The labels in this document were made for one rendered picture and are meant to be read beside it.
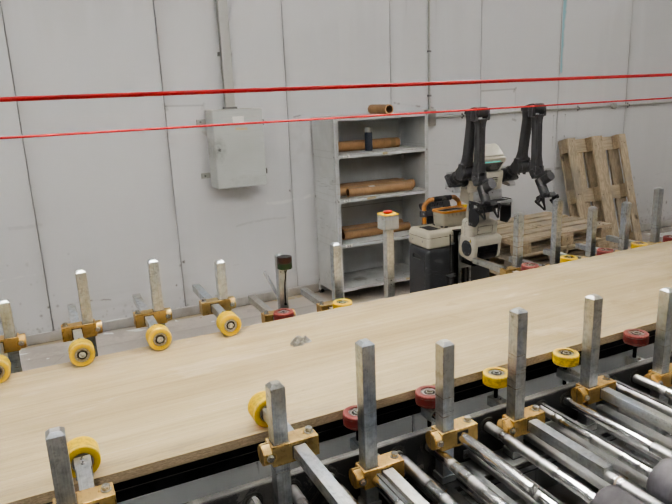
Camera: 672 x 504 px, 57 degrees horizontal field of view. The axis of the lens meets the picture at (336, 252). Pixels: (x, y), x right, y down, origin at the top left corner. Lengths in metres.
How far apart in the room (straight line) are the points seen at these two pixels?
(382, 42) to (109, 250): 2.88
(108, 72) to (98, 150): 0.57
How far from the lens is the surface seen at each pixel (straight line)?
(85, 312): 2.40
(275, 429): 1.45
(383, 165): 5.73
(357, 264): 5.75
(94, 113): 4.96
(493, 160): 4.00
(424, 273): 4.29
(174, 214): 5.10
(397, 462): 1.65
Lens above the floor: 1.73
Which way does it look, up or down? 14 degrees down
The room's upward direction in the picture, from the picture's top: 2 degrees counter-clockwise
